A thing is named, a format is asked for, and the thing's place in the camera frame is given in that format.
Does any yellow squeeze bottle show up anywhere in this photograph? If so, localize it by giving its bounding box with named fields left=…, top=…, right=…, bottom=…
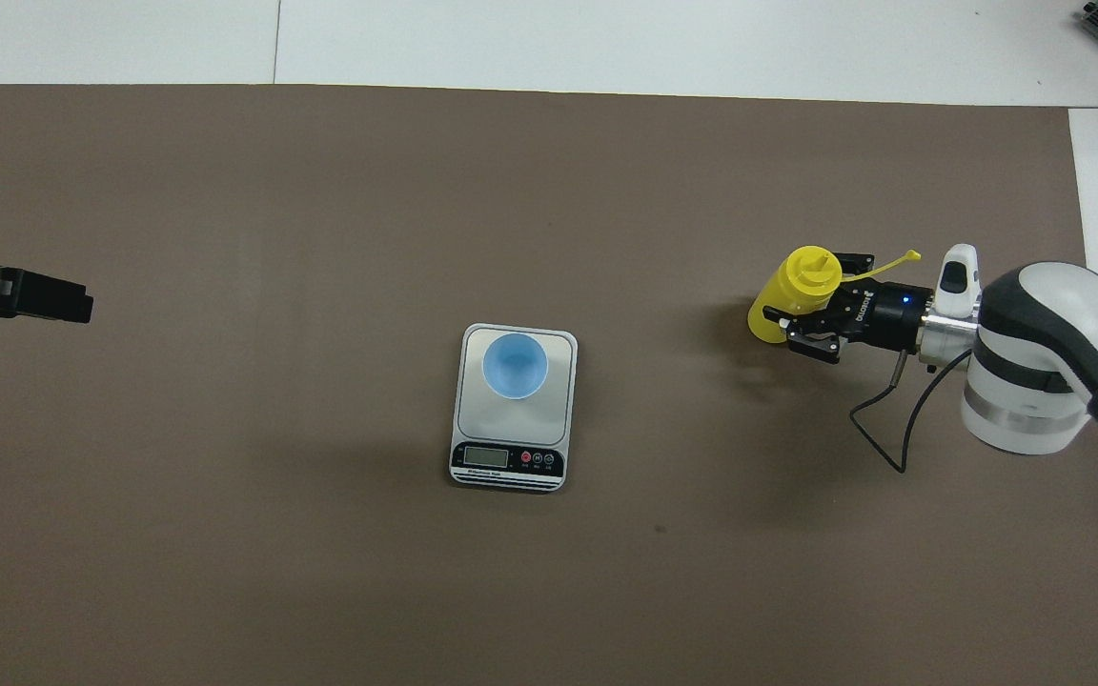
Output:
left=747, top=245, right=922, bottom=344

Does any silver digital kitchen scale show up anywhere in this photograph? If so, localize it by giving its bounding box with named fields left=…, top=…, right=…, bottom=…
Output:
left=449, top=323, right=579, bottom=494

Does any brown table mat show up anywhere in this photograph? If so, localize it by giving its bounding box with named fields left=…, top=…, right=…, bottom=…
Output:
left=0, top=84, right=1098, bottom=686

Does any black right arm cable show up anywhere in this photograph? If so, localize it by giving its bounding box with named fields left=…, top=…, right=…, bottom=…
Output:
left=849, top=348, right=974, bottom=474

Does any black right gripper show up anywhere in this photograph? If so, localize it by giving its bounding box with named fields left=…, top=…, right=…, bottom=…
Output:
left=763, top=251, right=931, bottom=365

